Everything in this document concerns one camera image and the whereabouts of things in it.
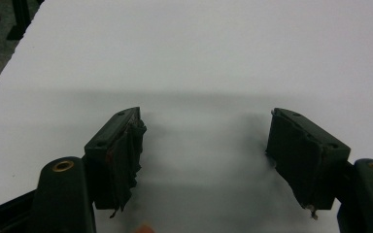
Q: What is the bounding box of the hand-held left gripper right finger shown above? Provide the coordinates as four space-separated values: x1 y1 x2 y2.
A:
265 107 352 220

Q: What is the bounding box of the black metal stand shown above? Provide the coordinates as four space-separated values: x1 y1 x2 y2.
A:
5 0 34 42

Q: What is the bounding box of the white table cover sheet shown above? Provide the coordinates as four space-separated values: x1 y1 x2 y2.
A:
0 0 373 233

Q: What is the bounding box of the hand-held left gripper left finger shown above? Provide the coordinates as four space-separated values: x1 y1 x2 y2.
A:
84 106 148 218

